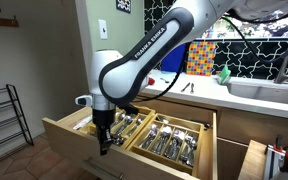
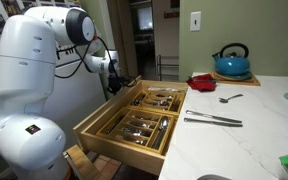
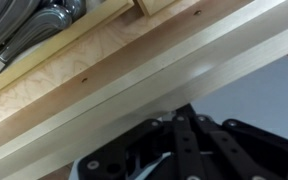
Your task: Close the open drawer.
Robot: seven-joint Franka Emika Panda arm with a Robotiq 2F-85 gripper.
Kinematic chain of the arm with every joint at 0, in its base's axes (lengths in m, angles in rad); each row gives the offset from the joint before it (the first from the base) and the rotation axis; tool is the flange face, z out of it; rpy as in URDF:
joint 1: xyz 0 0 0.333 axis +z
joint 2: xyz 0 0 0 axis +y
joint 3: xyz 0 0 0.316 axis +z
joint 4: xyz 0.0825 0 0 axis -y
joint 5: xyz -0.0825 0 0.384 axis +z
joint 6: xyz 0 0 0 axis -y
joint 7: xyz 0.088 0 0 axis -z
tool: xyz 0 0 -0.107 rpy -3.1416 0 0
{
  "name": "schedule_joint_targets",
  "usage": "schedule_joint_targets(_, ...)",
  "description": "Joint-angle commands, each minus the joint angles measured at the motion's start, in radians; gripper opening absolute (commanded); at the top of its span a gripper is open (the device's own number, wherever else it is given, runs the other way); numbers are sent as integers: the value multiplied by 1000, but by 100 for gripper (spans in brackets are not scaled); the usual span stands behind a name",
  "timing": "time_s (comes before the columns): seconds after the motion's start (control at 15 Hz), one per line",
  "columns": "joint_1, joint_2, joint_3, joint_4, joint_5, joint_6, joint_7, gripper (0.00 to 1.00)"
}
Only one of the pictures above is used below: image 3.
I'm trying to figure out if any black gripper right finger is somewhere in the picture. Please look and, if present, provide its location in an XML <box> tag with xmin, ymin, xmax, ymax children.
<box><xmin>192</xmin><ymin>113</ymin><xmax>288</xmax><ymax>180</ymax></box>

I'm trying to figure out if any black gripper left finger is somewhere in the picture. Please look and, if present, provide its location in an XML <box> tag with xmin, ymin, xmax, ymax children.
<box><xmin>77</xmin><ymin>103</ymin><xmax>202</xmax><ymax>180</ymax></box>

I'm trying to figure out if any wooden drawer with cream front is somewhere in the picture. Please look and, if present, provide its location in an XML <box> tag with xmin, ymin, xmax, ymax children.
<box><xmin>0</xmin><ymin>0</ymin><xmax>288</xmax><ymax>180</ymax></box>

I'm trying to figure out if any stainless steel table knife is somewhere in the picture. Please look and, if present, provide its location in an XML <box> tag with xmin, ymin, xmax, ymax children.
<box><xmin>62</xmin><ymin>0</ymin><xmax>87</xmax><ymax>18</ymax></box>
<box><xmin>0</xmin><ymin>0</ymin><xmax>42</xmax><ymax>43</ymax></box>

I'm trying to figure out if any silver knives bundle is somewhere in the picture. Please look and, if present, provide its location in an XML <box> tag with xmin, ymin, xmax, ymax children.
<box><xmin>0</xmin><ymin>4</ymin><xmax>74</xmax><ymax>84</ymax></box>

